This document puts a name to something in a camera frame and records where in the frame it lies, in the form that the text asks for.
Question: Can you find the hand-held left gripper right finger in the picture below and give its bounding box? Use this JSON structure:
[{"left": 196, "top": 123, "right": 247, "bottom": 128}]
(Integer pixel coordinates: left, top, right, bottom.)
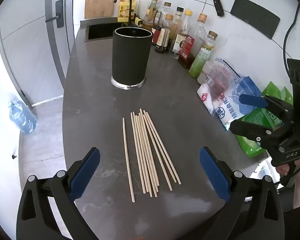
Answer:
[{"left": 199, "top": 146, "right": 285, "bottom": 240}]

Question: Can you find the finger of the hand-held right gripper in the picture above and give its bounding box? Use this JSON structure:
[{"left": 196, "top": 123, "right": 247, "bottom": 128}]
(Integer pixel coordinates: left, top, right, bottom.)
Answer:
[
  {"left": 229, "top": 120, "right": 292, "bottom": 147},
  {"left": 239, "top": 94, "right": 294, "bottom": 121}
]

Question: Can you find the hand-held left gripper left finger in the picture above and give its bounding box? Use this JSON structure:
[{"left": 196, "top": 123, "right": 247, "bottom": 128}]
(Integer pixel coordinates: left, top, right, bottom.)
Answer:
[{"left": 16, "top": 147, "right": 101, "bottom": 240}]

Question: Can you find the single wooden chopstick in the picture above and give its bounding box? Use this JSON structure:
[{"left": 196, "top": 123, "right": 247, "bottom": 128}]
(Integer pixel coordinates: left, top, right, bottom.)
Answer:
[{"left": 122, "top": 117, "right": 136, "bottom": 203}]

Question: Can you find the pile of wooden chopsticks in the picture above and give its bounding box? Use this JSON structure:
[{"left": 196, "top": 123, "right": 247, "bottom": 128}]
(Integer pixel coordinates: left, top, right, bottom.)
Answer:
[{"left": 130, "top": 108, "right": 182, "bottom": 197}]

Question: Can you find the black cylindrical utensil holder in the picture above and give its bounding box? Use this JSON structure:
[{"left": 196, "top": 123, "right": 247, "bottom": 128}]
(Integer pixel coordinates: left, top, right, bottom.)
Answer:
[{"left": 110, "top": 27, "right": 153, "bottom": 90}]

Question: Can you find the person's right hand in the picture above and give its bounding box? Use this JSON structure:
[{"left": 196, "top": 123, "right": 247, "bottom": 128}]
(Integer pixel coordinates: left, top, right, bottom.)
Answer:
[{"left": 276, "top": 165, "right": 290, "bottom": 176}]

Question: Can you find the green plastic bag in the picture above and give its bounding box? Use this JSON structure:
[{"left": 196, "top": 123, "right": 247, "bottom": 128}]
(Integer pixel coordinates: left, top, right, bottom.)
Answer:
[{"left": 235, "top": 81, "right": 294, "bottom": 158}]

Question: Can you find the white and blue bag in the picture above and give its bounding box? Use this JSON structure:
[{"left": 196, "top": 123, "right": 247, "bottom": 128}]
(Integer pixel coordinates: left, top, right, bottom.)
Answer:
[{"left": 215, "top": 76, "right": 262, "bottom": 132}]

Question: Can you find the clear bag with red contents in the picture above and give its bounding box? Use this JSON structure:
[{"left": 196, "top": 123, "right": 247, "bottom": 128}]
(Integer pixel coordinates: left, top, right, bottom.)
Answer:
[{"left": 197, "top": 57, "right": 241, "bottom": 117}]

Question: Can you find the small white jar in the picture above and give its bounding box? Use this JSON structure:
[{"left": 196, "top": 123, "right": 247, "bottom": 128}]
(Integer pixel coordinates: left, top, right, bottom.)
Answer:
[{"left": 197, "top": 61, "right": 217, "bottom": 85}]

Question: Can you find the green label clear bottle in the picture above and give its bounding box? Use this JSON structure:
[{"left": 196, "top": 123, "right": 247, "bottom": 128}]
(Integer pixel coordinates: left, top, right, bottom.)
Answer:
[{"left": 189, "top": 31, "right": 218, "bottom": 78}]

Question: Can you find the cork cap red label bottle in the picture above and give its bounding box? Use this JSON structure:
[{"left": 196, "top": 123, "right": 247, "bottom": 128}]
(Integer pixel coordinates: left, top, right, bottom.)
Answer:
[{"left": 178, "top": 13, "right": 207, "bottom": 70}]

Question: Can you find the blue plastic water bottle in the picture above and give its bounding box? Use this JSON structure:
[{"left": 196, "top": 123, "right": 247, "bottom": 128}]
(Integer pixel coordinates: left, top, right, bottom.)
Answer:
[{"left": 9, "top": 100, "right": 38, "bottom": 135}]

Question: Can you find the yellow cap white label bottle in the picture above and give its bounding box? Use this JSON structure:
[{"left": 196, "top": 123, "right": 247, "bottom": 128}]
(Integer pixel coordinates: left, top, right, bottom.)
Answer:
[{"left": 169, "top": 10, "right": 193, "bottom": 59}]

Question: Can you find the tan cap dark sauce bottle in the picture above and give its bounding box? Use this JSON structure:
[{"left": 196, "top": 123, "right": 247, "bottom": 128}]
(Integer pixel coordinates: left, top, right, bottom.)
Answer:
[{"left": 155, "top": 14, "right": 175, "bottom": 54}]

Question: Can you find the black cap amber bottle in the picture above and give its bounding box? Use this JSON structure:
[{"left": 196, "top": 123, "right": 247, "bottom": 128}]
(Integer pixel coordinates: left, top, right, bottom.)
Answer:
[{"left": 169, "top": 7, "right": 185, "bottom": 43}]

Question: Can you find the gold cap clear bottle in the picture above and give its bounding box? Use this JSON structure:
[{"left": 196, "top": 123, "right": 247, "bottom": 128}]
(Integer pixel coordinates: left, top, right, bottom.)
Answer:
[{"left": 160, "top": 2, "right": 173, "bottom": 28}]

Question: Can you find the yellow cap blue label bottle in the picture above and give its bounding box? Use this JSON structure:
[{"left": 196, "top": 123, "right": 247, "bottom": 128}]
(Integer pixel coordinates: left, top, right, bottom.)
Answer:
[{"left": 142, "top": 0, "right": 161, "bottom": 30}]

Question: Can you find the grey framed door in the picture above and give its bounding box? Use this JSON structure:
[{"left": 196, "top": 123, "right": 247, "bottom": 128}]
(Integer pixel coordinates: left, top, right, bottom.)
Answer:
[{"left": 0, "top": 0, "right": 77, "bottom": 108}]

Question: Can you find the black kitchen sink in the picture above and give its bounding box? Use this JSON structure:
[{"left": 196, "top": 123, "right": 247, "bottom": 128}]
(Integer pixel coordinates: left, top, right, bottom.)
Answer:
[{"left": 84, "top": 21, "right": 140, "bottom": 42}]

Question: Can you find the yellow dish soap bottle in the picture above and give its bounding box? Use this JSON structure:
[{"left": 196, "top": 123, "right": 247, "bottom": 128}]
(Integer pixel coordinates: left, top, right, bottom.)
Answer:
[{"left": 117, "top": 1, "right": 135, "bottom": 22}]

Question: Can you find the wooden cutting board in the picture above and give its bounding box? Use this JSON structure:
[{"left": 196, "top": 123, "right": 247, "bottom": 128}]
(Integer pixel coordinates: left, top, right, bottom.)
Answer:
[{"left": 84, "top": 0, "right": 117, "bottom": 20}]

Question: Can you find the black cable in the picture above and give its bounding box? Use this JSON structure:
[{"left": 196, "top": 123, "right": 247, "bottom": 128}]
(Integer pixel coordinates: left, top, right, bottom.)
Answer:
[{"left": 283, "top": 4, "right": 300, "bottom": 73}]

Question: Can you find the black wall panel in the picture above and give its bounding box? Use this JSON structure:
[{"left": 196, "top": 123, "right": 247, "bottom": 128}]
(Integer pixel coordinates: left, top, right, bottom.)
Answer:
[{"left": 230, "top": 0, "right": 281, "bottom": 40}]

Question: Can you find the black door handle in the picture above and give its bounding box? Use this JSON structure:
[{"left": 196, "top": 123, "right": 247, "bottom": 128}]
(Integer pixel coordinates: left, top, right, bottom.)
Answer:
[{"left": 45, "top": 0, "right": 64, "bottom": 29}]

